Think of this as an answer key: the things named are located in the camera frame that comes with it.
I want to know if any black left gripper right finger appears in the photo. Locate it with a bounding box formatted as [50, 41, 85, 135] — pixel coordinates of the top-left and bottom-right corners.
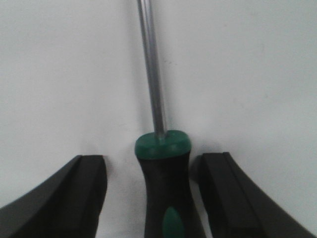
[192, 152, 314, 238]

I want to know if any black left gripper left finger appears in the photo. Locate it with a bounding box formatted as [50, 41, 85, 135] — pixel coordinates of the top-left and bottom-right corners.
[0, 155, 107, 238]

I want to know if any large green black screwdriver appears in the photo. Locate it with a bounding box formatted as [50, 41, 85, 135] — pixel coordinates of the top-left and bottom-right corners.
[135, 0, 204, 238]

